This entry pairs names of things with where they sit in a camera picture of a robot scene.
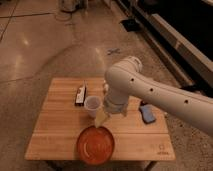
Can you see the orange ceramic bowl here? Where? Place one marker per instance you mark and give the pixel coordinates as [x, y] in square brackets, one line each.
[95, 146]

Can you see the white plastic bottle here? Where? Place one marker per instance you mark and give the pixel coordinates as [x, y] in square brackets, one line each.
[105, 87]

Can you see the clear plastic cup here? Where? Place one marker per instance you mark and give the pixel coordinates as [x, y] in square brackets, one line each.
[92, 104]

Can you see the blue sponge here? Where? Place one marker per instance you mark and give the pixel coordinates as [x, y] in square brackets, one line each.
[147, 115]

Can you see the wooden table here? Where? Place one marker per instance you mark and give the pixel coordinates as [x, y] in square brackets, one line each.
[65, 131]

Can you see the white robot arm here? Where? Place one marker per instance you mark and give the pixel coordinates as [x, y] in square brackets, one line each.
[124, 79]

